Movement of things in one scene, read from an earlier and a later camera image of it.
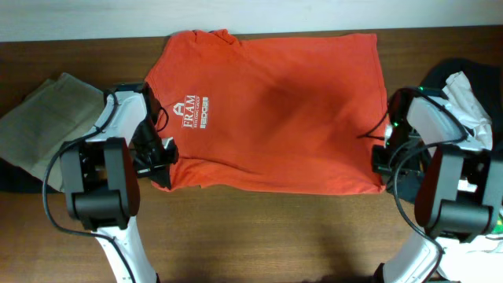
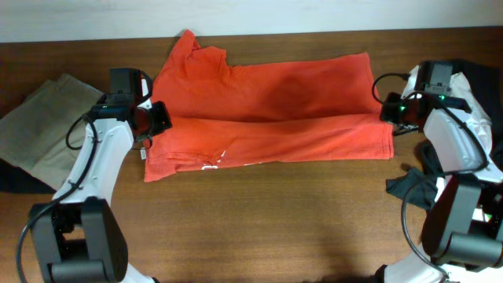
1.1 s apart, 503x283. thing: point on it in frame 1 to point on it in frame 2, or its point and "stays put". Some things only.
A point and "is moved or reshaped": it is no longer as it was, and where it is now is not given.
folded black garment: (16, 179) stays put
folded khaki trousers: (52, 113) stays put
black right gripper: (384, 165) to (391, 114)
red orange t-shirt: (292, 115) is moved or reshaped
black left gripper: (163, 166) to (163, 122)
